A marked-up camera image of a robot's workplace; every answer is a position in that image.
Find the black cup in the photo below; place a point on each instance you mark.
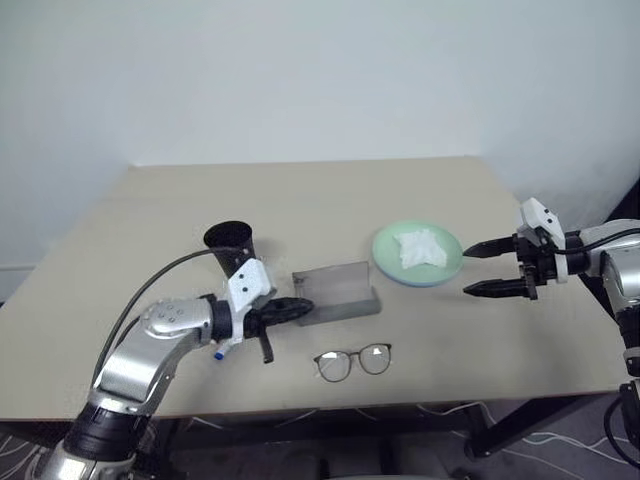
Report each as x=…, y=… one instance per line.
x=235, y=250

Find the clear grey glasses case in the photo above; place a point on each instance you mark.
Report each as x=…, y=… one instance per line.
x=335, y=292

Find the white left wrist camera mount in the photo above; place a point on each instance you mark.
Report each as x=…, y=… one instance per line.
x=247, y=282

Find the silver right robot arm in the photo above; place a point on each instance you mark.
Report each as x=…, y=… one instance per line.
x=617, y=272

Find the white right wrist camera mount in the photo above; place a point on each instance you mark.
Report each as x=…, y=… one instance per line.
x=540, y=215

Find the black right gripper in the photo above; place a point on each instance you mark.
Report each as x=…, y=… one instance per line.
x=537, y=265

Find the white marker with blue cap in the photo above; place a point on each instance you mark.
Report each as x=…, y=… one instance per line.
x=221, y=352

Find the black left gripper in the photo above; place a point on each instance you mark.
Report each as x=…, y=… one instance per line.
x=257, y=320

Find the thin dark-framed glasses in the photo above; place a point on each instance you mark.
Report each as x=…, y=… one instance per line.
x=376, y=358

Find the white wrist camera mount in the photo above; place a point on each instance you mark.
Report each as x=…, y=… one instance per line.
x=247, y=282
x=540, y=215

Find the black table frame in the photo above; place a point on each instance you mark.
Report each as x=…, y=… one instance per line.
x=525, y=425

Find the crumpled white tissue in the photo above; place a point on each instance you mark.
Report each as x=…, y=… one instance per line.
x=420, y=247

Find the light green plate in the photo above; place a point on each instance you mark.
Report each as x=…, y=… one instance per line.
x=390, y=265

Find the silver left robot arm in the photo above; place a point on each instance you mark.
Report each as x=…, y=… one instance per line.
x=130, y=365

